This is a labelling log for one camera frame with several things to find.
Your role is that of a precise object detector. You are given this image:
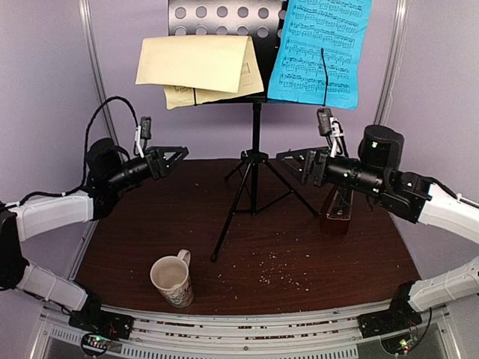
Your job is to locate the yellow sheet music page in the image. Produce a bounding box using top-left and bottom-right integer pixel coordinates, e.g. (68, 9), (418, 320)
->
(135, 35), (264, 110)

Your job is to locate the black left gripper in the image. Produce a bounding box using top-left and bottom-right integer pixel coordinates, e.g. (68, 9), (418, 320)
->
(106, 146), (189, 191)

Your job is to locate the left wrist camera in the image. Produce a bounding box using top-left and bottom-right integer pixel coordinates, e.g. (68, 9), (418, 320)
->
(134, 116), (152, 158)

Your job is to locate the white ceramic mug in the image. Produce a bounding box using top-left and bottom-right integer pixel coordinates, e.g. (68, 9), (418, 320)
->
(150, 249), (194, 309)

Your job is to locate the aluminium corner post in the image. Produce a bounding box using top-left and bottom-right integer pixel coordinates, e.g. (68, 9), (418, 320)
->
(78, 0), (120, 145)
(357, 1), (409, 126)

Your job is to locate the blue sheet music page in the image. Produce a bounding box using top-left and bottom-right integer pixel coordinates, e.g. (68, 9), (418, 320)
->
(267, 0), (372, 110)

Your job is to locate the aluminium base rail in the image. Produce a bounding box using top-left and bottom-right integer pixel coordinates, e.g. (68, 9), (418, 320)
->
(37, 293), (461, 359)

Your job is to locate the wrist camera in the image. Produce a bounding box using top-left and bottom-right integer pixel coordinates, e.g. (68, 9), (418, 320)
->
(134, 116), (152, 158)
(317, 108), (349, 157)

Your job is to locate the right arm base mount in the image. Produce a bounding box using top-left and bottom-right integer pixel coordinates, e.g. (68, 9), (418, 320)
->
(358, 309), (422, 358)

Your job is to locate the black music stand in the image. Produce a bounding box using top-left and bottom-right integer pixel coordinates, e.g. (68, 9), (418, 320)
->
(168, 1), (319, 263)

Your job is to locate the red wooden metronome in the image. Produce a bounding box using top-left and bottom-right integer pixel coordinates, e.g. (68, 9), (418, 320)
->
(320, 185), (353, 236)

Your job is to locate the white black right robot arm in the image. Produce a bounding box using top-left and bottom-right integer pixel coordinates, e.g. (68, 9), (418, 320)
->
(276, 125), (478, 331)

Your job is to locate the left aluminium corner post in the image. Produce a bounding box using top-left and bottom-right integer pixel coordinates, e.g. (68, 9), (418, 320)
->
(78, 0), (120, 145)

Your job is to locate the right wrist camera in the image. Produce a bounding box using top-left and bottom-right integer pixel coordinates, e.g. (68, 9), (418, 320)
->
(317, 108), (349, 157)

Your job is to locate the right aluminium corner post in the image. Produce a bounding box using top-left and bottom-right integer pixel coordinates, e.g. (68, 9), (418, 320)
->
(357, 1), (409, 126)

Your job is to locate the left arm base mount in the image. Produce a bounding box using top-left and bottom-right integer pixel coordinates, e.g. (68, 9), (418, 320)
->
(62, 309), (134, 358)

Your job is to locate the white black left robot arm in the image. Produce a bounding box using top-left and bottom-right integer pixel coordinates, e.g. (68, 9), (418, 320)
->
(1, 138), (189, 332)

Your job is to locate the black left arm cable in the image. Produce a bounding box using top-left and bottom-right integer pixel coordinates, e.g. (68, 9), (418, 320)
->
(18, 96), (140, 206)

